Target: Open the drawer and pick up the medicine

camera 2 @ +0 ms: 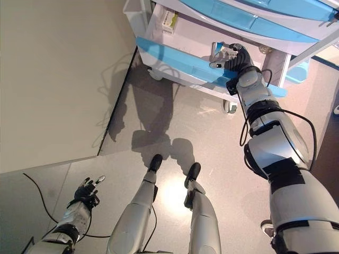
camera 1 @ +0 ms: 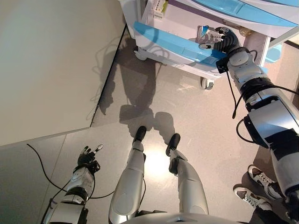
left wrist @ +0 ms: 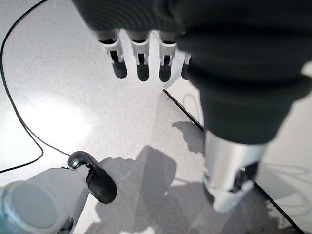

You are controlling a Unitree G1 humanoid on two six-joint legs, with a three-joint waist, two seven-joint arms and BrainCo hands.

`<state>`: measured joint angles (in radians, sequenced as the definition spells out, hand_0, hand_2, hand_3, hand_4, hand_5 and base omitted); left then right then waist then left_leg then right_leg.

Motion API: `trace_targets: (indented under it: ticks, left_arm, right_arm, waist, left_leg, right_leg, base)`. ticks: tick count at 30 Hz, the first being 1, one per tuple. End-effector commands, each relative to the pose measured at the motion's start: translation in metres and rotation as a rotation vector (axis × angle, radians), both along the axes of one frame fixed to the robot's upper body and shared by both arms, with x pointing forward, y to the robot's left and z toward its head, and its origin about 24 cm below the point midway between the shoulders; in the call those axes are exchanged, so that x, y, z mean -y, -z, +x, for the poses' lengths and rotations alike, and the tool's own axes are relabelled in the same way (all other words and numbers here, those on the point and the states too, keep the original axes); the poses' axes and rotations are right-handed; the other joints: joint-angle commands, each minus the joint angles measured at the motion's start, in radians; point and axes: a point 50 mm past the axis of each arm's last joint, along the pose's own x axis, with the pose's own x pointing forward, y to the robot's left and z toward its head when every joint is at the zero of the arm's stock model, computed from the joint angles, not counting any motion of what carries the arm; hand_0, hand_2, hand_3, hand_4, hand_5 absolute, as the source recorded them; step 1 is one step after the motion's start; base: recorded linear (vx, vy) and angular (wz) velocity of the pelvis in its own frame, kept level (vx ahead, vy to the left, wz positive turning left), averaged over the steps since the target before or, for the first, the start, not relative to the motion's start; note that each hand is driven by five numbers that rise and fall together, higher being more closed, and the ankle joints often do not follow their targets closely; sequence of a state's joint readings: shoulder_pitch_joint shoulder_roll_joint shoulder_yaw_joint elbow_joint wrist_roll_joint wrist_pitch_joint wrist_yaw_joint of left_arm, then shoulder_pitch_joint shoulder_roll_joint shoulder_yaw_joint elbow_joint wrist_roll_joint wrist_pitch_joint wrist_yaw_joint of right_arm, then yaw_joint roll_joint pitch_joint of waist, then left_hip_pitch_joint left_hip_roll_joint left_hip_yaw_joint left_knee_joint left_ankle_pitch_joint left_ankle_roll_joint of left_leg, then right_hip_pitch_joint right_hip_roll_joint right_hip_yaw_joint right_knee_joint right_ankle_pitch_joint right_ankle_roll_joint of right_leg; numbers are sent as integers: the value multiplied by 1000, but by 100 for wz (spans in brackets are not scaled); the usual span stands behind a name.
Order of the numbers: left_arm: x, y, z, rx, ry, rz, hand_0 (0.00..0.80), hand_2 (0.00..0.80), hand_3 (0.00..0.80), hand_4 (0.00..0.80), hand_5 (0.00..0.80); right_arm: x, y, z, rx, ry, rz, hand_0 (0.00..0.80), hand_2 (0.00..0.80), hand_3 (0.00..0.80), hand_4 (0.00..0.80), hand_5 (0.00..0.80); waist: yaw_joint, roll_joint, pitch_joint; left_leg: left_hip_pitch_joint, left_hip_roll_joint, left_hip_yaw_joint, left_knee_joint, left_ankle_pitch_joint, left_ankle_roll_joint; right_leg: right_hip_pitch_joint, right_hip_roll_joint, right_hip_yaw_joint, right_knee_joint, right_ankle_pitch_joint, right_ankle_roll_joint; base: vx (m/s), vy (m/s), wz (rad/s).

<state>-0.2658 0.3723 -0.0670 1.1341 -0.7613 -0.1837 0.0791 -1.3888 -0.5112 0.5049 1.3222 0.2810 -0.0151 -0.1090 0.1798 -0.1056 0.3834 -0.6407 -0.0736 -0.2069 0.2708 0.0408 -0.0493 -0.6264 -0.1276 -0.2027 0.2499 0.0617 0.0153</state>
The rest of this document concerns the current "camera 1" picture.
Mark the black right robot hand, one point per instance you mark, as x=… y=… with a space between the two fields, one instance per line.
x=230 y=42

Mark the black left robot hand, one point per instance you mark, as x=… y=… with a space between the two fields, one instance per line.
x=85 y=158

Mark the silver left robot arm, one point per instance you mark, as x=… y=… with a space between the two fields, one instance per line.
x=79 y=179

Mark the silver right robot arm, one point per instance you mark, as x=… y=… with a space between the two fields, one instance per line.
x=273 y=121

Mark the green white medicine box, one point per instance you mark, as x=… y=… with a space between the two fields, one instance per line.
x=158 y=9

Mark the blue lidded waste bin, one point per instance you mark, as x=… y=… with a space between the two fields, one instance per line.
x=273 y=54

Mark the silver left robot leg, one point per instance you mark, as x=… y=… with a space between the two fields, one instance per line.
x=128 y=186

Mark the silver robot leg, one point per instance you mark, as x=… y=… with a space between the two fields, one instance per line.
x=191 y=186
x=128 y=186

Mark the black left robot foot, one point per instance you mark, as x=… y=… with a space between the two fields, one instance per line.
x=140 y=134

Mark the black robot foot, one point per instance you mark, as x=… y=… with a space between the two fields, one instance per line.
x=140 y=134
x=174 y=141

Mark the black right robot foot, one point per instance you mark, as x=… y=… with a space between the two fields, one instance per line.
x=174 y=141

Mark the white medical cart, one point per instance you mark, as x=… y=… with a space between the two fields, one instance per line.
x=130 y=14

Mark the silver right robot leg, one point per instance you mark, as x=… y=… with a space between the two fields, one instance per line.
x=191 y=186

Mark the silver robot torso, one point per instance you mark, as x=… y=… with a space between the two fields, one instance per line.
x=180 y=219

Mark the brown white sneaker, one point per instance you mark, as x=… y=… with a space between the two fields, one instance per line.
x=250 y=197
x=261 y=179

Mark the black trouser leg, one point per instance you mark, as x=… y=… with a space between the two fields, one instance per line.
x=268 y=217

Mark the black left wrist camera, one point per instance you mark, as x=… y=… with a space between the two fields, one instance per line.
x=95 y=166

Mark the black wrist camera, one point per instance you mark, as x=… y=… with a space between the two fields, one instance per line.
x=95 y=166
x=222 y=66

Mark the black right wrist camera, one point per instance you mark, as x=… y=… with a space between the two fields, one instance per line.
x=222 y=66

